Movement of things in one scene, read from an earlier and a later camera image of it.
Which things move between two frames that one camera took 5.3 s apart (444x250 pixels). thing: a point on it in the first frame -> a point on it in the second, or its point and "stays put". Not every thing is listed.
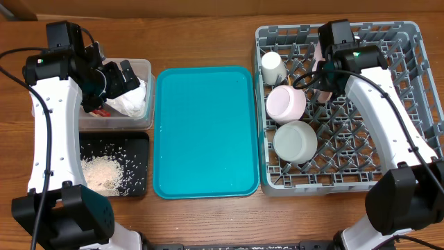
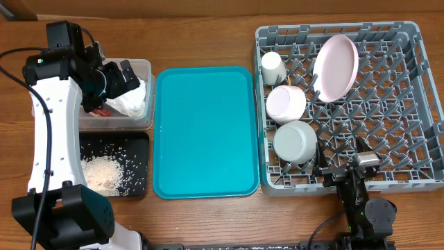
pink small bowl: [284, 103] stays put
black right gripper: [320, 82] -> [334, 175]
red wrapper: [100, 112] stays put
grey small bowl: [294, 142] stays put
